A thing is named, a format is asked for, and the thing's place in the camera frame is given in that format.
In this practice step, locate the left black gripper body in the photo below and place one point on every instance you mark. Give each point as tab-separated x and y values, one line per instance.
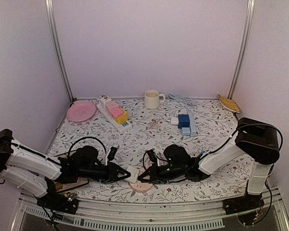
101	175

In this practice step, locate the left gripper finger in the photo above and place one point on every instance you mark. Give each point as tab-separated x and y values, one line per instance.
116	170
115	179

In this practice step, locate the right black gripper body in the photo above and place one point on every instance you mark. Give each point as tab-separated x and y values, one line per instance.
163	175

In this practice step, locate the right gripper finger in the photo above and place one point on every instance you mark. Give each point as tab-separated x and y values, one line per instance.
149	173
152	181

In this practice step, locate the pink round socket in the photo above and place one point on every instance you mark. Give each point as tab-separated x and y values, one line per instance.
140	187

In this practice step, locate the light blue plug adapter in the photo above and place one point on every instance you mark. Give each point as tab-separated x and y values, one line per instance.
186	131

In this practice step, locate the small white charger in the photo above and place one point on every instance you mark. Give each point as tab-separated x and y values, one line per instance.
174	121

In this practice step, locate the light blue power strip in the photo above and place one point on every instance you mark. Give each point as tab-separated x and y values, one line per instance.
192	126

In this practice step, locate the dark blue cube adapter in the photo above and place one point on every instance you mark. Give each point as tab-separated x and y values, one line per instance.
183	121

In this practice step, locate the white plug adapter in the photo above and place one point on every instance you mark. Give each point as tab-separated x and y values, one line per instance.
134	174

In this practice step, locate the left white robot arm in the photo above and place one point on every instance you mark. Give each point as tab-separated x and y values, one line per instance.
37	173

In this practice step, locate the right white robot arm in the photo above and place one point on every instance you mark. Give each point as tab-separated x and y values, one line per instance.
260	141

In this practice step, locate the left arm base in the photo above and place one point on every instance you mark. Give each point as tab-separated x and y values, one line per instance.
59	203

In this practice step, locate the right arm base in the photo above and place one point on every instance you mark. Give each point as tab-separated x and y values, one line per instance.
251	205

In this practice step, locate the light pink plug adapter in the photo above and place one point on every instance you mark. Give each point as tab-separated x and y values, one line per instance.
111	105

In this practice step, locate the white cartoon plug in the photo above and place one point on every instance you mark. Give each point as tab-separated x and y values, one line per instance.
103	99

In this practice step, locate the white power strip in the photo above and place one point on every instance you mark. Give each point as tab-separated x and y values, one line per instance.
125	127

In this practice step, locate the yellow cube adapter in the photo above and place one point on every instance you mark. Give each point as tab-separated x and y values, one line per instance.
122	118

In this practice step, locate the floral square coaster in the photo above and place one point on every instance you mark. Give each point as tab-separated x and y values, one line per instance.
70	186

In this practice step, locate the pink plate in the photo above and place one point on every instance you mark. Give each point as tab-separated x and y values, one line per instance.
81	112

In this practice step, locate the cream mug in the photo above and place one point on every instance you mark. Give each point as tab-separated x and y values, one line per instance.
153	98

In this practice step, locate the yellow leaf dish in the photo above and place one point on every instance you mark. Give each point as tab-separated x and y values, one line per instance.
229	104

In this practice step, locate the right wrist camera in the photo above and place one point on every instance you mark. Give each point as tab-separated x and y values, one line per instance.
152	156

